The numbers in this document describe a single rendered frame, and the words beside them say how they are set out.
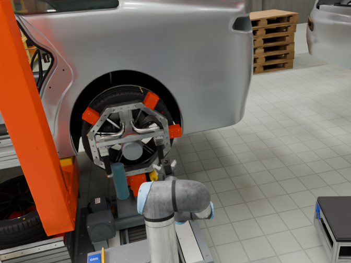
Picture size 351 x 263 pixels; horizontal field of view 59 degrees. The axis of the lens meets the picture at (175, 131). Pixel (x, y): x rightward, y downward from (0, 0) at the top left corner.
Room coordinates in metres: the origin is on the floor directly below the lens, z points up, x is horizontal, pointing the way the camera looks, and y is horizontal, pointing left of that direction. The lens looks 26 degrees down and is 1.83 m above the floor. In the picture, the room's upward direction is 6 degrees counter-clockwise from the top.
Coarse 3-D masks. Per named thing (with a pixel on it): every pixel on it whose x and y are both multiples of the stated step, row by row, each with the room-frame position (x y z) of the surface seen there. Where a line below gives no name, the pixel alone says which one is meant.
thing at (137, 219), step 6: (114, 198) 2.22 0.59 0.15; (114, 204) 2.12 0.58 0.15; (114, 210) 2.05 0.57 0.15; (114, 216) 1.94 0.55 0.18; (132, 216) 1.95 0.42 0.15; (138, 216) 1.95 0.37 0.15; (114, 222) 1.91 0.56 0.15; (120, 222) 1.88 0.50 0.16; (126, 222) 1.89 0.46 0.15; (132, 222) 1.90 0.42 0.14; (138, 222) 1.91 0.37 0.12; (144, 222) 1.91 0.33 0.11; (120, 228) 1.88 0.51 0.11
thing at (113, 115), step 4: (116, 112) 2.13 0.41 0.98; (132, 112) 2.15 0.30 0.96; (136, 112) 2.16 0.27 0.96; (112, 116) 2.13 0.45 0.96; (116, 116) 2.13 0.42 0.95; (140, 116) 2.16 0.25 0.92; (144, 116) 2.17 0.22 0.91; (112, 120) 2.13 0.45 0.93; (116, 120) 2.13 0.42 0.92; (140, 120) 2.16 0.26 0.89; (112, 124) 2.12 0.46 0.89; (116, 128) 2.13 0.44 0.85; (120, 144) 2.13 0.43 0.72
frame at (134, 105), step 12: (108, 108) 1.88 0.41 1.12; (120, 108) 1.93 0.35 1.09; (132, 108) 1.90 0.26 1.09; (144, 108) 1.96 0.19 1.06; (96, 132) 1.86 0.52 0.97; (168, 132) 1.94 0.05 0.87; (168, 144) 1.94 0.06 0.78; (96, 156) 1.85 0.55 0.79; (156, 156) 1.97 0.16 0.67; (132, 168) 1.93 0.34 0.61; (144, 168) 1.91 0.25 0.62
